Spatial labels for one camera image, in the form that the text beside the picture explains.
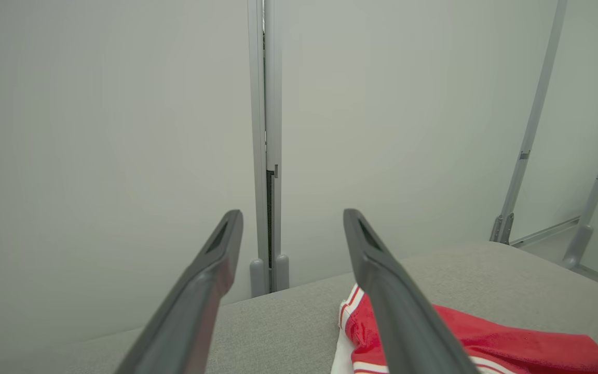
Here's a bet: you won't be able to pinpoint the grey vertical partition post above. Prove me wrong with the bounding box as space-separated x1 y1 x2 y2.
265 0 290 291
248 0 269 298

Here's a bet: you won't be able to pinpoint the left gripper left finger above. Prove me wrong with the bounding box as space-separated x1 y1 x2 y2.
115 209 244 374

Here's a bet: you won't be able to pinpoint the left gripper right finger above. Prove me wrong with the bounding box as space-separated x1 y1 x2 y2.
343 209 481 374

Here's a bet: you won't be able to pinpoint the red basketball jersey white sleeves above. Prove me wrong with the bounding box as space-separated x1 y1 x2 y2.
330 283 598 374

